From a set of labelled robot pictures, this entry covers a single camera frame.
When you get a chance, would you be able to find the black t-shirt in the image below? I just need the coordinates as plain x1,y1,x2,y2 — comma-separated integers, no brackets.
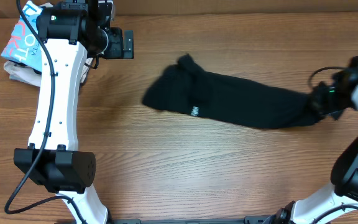
142,54,322,129

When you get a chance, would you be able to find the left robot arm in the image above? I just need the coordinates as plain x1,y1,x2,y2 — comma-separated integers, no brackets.
14,0,134,224

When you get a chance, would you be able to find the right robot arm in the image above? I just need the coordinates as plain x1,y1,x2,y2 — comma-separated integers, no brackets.
264,56,358,223

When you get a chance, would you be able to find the light blue printed t-shirt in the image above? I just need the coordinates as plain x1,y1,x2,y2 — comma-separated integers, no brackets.
1,1,43,72

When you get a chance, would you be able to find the beige folded garment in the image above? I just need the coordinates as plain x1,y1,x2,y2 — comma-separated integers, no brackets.
3,58,95,87

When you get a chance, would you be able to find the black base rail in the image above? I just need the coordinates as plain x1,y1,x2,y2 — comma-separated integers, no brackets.
110,215,283,224

